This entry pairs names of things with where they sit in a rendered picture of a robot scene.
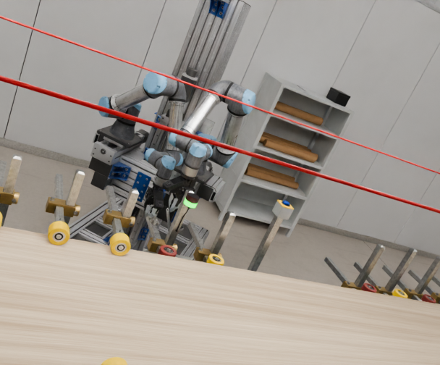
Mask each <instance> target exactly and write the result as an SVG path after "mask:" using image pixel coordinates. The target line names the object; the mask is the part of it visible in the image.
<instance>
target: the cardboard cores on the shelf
mask: <svg viewBox="0 0 440 365"><path fill-rule="evenodd" d="M275 109H276V110H279V111H281V112H284V113H287V114H290V115H292V116H294V117H298V118H300V119H303V120H305V121H308V122H311V123H313V124H316V125H319V126H320V125H322V123H323V118H321V117H318V116H316V115H314V114H310V113H308V112H305V111H303V110H300V109H297V108H294V107H293V106H290V105H287V104H284V103H282V102H280V101H277V103H276V106H275ZM259 142H260V143H262V144H263V146H265V147H268V148H272V149H274V150H277V151H280V152H282V153H285V154H289V155H291V156H295V157H297V158H300V159H304V160H306V161H309V162H312V163H314V162H315V161H316V160H317V159H318V154H315V153H313V152H311V150H310V149H308V147H306V146H302V145H300V144H298V143H294V142H292V141H289V140H286V139H283V138H280V137H277V136H275V135H272V134H269V133H265V132H263V134H262V136H261V139H260V140H259ZM244 174H245V175H248V176H251V177H255V178H258V179H261V180H265V181H269V182H271V183H276V184H279V185H283V186H286V187H289V188H294V189H298V187H299V183H298V182H295V178H294V177H291V176H289V175H285V174H282V173H280V172H276V171H273V170H270V169H266V168H264V167H260V166H258V165H255V164H251V163H249V164H248V166H247V169H246V170H245V173H244Z"/></svg>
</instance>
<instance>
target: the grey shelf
mask: <svg viewBox="0 0 440 365"><path fill-rule="evenodd" d="M298 86H299V85H298ZM298 86H297V85H296V84H294V83H291V82H289V81H287V80H284V79H281V78H280V77H277V76H275V75H272V74H269V73H267V72H266V73H265V75H264V77H263V79H262V82H261V84H260V86H259V89H258V91H257V93H256V95H255V104H254V106H255V107H258V108H260V109H263V110H266V111H268V112H272V113H274V114H278V115H280V116H283V117H286V118H288V119H292V120H294V121H296V122H300V123H303V124H304V125H308V126H311V127H314V128H316V129H319V130H322V131H324V132H327V133H331V134H333V135H336V136H339V137H341V138H342V136H343V135H344V132H345V131H346V129H347V127H348V125H349V123H350V121H351V119H352V118H353V116H354V114H355V112H353V111H352V110H350V109H348V108H347V107H344V106H341V105H338V104H335V103H334V102H333V101H331V100H329V99H327V97H326V96H323V95H321V94H319V93H316V92H314V91H311V90H309V89H307V88H304V87H302V86H300V87H298ZM303 89H304V90H305V91H304V90H303ZM277 101H280V102H282V103H284V104H287V105H290V106H293V107H294V108H297V109H300V110H303V111H305V112H308V113H310V114H314V115H316V116H318V117H321V118H323V123H322V125H320V126H319V125H316V124H313V123H311V122H308V121H305V120H303V119H300V118H298V117H294V116H292V115H290V114H287V113H284V112H281V111H279V110H276V109H275V106H276V103H277ZM327 107H328V108H327ZM324 113H325V114H324ZM263 132H265V133H269V134H272V135H275V136H277V137H280V138H283V139H286V140H289V141H292V142H294V143H298V144H300V145H302V146H306V147H308V149H310V150H311V152H313V153H315V154H318V159H317V160H316V161H315V162H314V163H312V162H309V161H306V160H304V159H300V158H297V157H295V156H291V155H289V154H285V153H282V152H280V151H277V150H274V149H272V148H268V147H265V146H263V144H262V143H260V142H259V140H260V139H261V136H262V134H263ZM340 140H341V139H339V138H336V137H334V136H331V135H327V134H325V133H322V132H319V131H317V130H314V129H311V128H309V127H305V126H303V125H299V124H297V123H294V122H291V121H289V120H286V119H282V118H281V117H277V116H274V115H272V114H269V113H266V112H262V111H260V110H258V109H254V108H253V110H252V111H251V113H249V114H247V116H246V118H245V120H244V122H243V124H242V127H241V129H240V131H239V133H238V136H237V139H236V143H235V146H236V148H240V149H243V150H246V151H249V152H253V153H255V154H259V155H262V156H266V157H268V158H272V159H275V160H278V161H282V162H285V163H288V164H292V165H295V166H299V167H302V168H304V169H309V170H311V171H314V172H318V173H321V174H323V172H324V170H325V168H326V167H327V165H328V163H329V161H330V159H331V157H332V156H333V154H334V152H335V150H336V148H337V146H338V144H339V142H340ZM249 163H251V164H255V165H258V166H260V167H264V168H266V169H270V170H273V171H276V172H280V173H282V174H285V175H289V176H291V177H292V176H293V177H294V178H295V182H296V183H299V187H298V189H294V188H289V187H286V186H283V185H279V184H276V183H273V182H269V181H265V180H261V179H258V178H255V177H251V176H248V175H245V174H244V173H245V170H246V169H247V166H248V164H249ZM219 177H221V178H223V181H224V182H226V184H225V186H224V188H223V191H222V192H221V193H220V194H219V196H218V197H217V198H216V200H215V202H216V204H217V206H218V208H219V210H220V211H221V213H220V215H219V217H218V220H220V221H222V219H223V218H224V215H225V214H226V213H227V212H228V211H233V212H234V213H235V215H237V216H240V217H245V218H248V219H254V220H257V221H260V222H265V223H268V224H271V221H272V219H273V218H274V215H275V214H274V213H273V212H272V209H273V207H274V205H275V203H276V202H277V200H281V201H288V202H289V203H290V205H291V206H292V207H293V209H294V210H293V212H292V213H291V215H290V217H289V219H288V220H285V219H283V221H282V223H281V224H280V227H285V228H288V230H287V232H286V234H285V236H286V237H288V238H289V237H290V235H291V233H292V231H293V230H294V228H295V225H296V224H297V221H298V219H299V218H300V216H301V214H302V212H303V210H304V208H305V206H306V205H307V203H308V201H309V199H310V197H311V195H312V193H313V191H314V190H315V188H316V186H317V184H318V181H319V180H320V179H321V178H320V177H317V176H314V175H310V174H307V173H304V172H300V171H297V170H296V171H295V169H290V168H288V167H283V166H281V165H278V164H274V163H271V162H268V161H264V160H261V159H257V158H254V157H251V156H247V155H244V154H240V153H238V155H237V157H236V159H235V160H234V162H233V163H232V165H231V166H230V167H229V168H224V167H223V169H222V171H221V174H220V175H219Z"/></svg>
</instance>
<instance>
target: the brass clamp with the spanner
mask: <svg viewBox="0 0 440 365"><path fill-rule="evenodd" d="M152 239H153V238H150V240H149V241H148V244H147V247H148V251H151V252H155V253H157V252H156V250H157V248H158V246H169V245H166V243H165V240H162V239H158V238H156V242H154V241H152ZM171 247H172V248H174V249H175V250H176V251H177V244H175V243H174V244H173V245H172V246H171Z"/></svg>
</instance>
